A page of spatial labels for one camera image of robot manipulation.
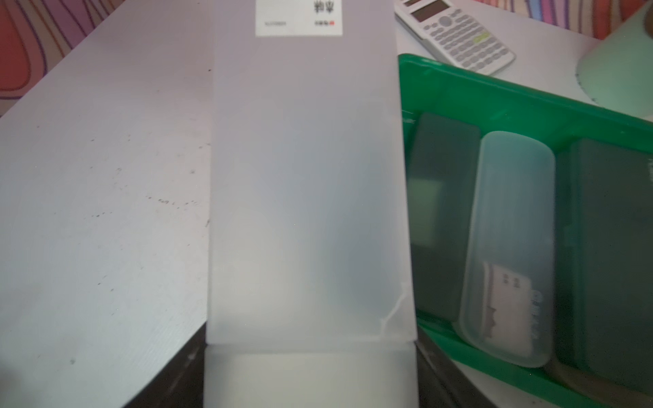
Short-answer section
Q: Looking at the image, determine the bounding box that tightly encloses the dark green pencil case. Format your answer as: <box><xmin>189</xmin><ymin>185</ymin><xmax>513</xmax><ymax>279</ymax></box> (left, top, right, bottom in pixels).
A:
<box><xmin>406</xmin><ymin>113</ymin><xmax>481</xmax><ymax>321</ymax></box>
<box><xmin>555</xmin><ymin>139</ymin><xmax>652</xmax><ymax>394</ymax></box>

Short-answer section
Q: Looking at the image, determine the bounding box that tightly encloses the white calculator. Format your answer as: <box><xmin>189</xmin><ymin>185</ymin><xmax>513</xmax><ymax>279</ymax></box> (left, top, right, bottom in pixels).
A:
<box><xmin>395</xmin><ymin>0</ymin><xmax>516</xmax><ymax>76</ymax></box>

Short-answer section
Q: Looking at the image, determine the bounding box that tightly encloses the pale green pen cup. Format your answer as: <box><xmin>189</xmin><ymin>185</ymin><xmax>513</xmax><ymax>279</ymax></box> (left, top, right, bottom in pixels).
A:
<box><xmin>576</xmin><ymin>1</ymin><xmax>652</xmax><ymax>117</ymax></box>

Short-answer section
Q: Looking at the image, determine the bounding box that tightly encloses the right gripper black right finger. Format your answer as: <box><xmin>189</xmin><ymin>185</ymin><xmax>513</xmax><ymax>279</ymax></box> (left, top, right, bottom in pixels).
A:
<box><xmin>416</xmin><ymin>338</ymin><xmax>496</xmax><ymax>408</ymax></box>

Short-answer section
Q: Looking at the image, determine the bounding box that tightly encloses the green plastic storage box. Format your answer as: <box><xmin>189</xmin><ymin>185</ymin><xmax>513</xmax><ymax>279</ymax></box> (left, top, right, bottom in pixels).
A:
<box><xmin>398</xmin><ymin>54</ymin><xmax>652</xmax><ymax>407</ymax></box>

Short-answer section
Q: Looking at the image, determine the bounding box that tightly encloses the frosted white pencil case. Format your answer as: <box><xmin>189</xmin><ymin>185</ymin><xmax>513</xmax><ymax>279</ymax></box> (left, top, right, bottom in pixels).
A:
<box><xmin>454</xmin><ymin>131</ymin><xmax>555</xmax><ymax>368</ymax></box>

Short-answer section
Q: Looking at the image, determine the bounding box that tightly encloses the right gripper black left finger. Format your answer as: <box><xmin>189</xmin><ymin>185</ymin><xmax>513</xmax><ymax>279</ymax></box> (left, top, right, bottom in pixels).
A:
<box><xmin>124</xmin><ymin>324</ymin><xmax>207</xmax><ymax>408</ymax></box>

